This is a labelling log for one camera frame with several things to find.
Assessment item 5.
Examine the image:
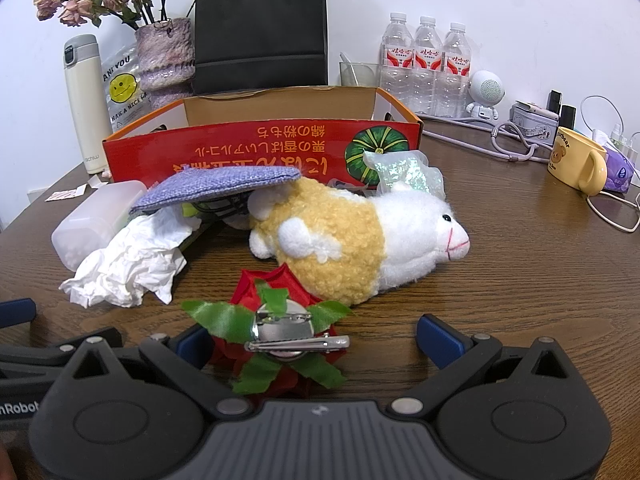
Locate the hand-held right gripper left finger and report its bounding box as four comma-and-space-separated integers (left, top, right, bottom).
72, 325, 251, 418

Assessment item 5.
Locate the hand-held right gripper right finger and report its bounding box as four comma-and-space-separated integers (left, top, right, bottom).
385, 314, 571, 418

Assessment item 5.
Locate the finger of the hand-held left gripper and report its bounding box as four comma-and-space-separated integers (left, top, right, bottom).
0, 327, 123, 378
0, 299, 37, 330

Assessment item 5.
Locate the red rose brooch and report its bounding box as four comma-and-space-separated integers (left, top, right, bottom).
180, 267, 353, 398

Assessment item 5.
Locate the white tissue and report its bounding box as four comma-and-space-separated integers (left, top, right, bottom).
59, 205, 203, 308

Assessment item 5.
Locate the translucent plastic box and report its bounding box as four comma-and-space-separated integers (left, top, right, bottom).
51, 180, 148, 273

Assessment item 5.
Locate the yellow white plush toy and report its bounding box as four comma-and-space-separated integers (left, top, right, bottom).
247, 177, 471, 308

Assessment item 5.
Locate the purple knitted pouch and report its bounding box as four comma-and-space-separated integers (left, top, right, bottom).
129, 167, 302, 216

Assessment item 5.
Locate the iridescent wrapper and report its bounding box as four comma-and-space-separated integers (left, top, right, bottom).
362, 149, 446, 198

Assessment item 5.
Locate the orange cardboard box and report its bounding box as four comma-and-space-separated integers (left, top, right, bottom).
102, 85, 425, 196

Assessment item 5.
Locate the brown wooden desktop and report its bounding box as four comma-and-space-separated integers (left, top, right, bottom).
0, 110, 640, 480

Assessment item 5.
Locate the red white paper strip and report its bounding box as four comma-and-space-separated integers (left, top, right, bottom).
45, 185, 88, 202

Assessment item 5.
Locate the cream thermos bottle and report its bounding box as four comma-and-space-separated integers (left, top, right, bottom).
63, 34, 112, 176

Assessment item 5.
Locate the yellow bear mug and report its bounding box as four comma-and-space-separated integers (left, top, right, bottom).
546, 127, 608, 196

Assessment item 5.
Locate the clear smiley plastic bag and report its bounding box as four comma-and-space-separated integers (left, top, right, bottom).
100, 45, 153, 133

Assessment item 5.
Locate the purple tissue pack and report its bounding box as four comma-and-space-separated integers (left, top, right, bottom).
600, 142, 636, 193

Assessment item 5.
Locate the white round robot speaker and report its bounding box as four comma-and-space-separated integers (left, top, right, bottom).
465, 70, 506, 122

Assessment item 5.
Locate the white charger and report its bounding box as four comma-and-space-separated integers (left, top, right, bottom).
592, 125, 626, 148

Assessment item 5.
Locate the clear water bottle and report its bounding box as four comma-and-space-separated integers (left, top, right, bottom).
380, 11, 417, 111
412, 15, 445, 113
437, 22, 473, 118

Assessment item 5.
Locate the clear glass cup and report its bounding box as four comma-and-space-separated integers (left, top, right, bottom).
339, 51, 382, 88

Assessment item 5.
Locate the purple mottled vase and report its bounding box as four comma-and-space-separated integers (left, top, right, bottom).
135, 17, 196, 111

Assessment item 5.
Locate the black chair back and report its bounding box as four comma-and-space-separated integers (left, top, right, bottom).
192, 0, 328, 96

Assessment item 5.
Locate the white cable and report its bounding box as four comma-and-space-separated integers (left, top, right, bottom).
580, 95, 640, 233

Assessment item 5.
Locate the purple cable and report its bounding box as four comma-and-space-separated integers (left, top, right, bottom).
422, 112, 556, 163

